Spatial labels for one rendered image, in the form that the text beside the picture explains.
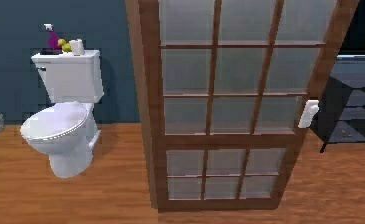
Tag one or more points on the purple spray bottle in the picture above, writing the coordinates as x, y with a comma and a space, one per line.
52, 39

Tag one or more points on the white toilet paper roll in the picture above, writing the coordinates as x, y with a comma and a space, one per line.
77, 47

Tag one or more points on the dark blue cabinet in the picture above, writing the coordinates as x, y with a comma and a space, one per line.
348, 103

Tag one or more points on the black flat tray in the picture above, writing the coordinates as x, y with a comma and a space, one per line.
51, 52

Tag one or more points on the wooden glass pane door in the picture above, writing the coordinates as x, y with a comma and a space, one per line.
223, 133

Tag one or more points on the yellow green rubber duck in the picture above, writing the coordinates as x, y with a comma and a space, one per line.
65, 45

